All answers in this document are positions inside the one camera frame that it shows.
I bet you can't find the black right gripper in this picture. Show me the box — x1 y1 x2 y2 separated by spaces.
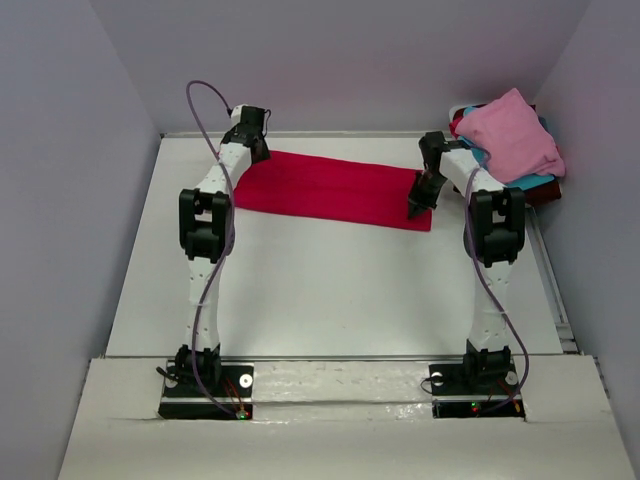
407 170 448 219

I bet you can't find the red t shirt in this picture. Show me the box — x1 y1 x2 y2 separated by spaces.
449 107 477 138
235 151 432 232

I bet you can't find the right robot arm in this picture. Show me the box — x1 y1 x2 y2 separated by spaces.
408 131 526 397

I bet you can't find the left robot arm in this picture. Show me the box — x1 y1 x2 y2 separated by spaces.
175 104 271 396

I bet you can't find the teal folded t shirt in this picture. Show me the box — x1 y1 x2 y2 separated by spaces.
455 136 555 191

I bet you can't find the red folded t shirt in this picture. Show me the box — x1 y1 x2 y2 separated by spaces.
449 107 477 138

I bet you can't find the pink folded t shirt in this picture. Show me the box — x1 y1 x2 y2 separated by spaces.
456 88 566 185

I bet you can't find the dark maroon folded t shirt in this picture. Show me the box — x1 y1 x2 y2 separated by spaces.
452 103 562 207

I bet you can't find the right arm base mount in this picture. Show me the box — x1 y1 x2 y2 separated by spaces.
420 363 526 419

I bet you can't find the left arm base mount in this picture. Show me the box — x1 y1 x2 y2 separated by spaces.
156 361 255 421

